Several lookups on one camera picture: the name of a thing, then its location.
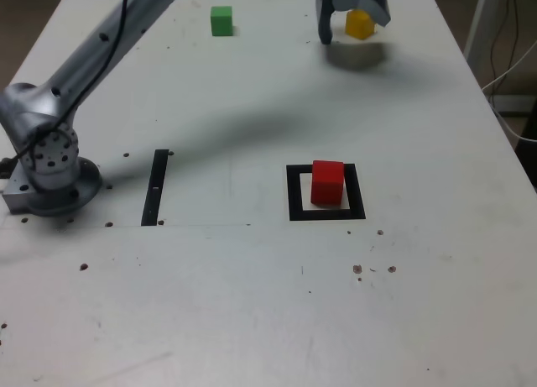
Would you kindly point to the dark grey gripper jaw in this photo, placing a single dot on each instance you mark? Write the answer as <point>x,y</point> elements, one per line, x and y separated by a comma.
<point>324,22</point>

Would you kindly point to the yellow cube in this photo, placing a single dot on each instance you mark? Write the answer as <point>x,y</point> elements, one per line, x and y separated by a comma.
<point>358,26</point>

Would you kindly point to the green cube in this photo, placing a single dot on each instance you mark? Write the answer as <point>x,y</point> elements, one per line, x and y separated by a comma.
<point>221,22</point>

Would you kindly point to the red cube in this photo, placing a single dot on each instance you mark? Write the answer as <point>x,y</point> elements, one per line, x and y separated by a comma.
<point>327,185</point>

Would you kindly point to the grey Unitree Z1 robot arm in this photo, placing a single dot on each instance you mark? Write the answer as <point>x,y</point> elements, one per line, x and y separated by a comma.
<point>25,106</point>

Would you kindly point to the black tape square outline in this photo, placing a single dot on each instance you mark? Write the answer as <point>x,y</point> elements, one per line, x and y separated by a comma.
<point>293,194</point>

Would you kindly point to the black tape strip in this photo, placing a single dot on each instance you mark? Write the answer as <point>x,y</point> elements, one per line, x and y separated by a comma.
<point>154,194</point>

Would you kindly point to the white metal post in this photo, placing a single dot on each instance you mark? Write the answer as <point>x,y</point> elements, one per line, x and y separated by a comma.
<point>482,17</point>

